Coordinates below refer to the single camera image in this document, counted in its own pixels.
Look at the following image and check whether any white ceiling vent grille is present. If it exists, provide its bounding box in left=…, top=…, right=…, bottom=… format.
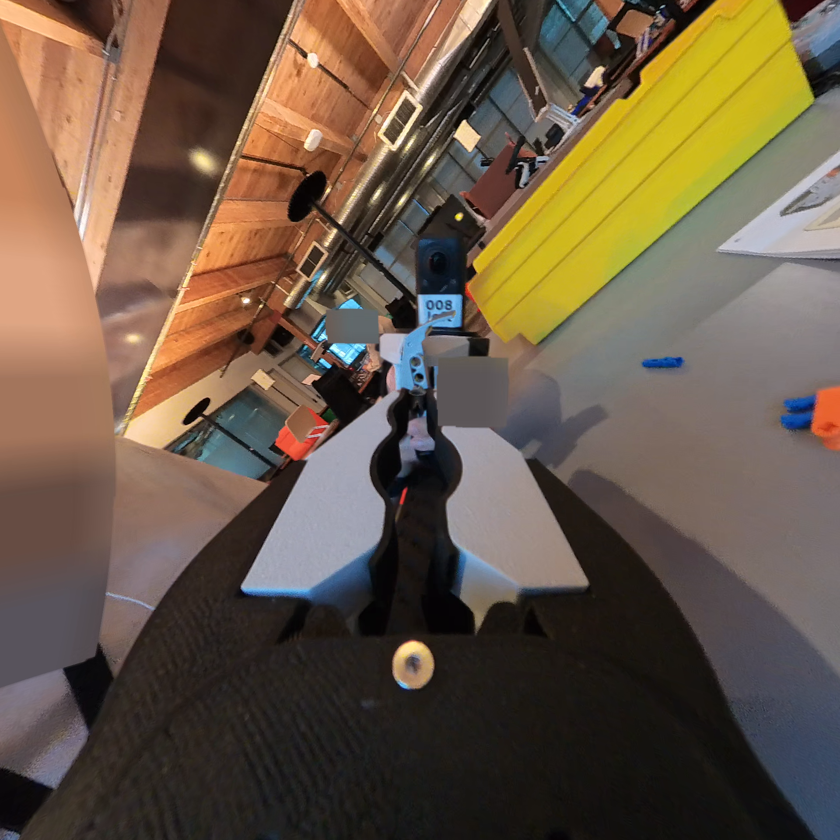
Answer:
left=377, top=90, right=424, bottom=151

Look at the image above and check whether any white instruction booklet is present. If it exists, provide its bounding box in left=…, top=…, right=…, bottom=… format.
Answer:
left=717, top=152, right=840, bottom=260

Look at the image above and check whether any orange cooler with beige lid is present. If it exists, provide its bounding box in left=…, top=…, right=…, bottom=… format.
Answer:
left=274, top=406, right=330, bottom=462

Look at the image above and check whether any orange and blue toy assembly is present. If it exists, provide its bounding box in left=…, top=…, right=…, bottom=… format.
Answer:
left=781, top=387, right=840, bottom=452

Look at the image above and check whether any grey desk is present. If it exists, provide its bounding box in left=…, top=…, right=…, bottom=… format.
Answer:
left=459, top=85, right=840, bottom=840

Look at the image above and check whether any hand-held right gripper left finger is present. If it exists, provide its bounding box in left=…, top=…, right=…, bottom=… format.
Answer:
left=241, top=392, right=403, bottom=621

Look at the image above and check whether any grey toy building piece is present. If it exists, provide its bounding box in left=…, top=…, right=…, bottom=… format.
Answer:
left=379, top=311, right=455, bottom=421

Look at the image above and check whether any silver ceiling duct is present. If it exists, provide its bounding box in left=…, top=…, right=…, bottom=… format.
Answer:
left=282, top=0, right=500, bottom=311

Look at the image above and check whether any person's beige shirt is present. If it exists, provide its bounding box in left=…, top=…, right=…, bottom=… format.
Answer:
left=98, top=436, right=306, bottom=664

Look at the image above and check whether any yellow plastic bin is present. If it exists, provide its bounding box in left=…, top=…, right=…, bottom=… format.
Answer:
left=467, top=0, right=816, bottom=345

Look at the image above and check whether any black disc ceiling lamp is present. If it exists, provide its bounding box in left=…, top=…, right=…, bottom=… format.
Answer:
left=287, top=171, right=421, bottom=299

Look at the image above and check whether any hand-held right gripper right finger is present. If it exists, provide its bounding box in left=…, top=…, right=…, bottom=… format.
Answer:
left=440, top=427, right=589, bottom=621

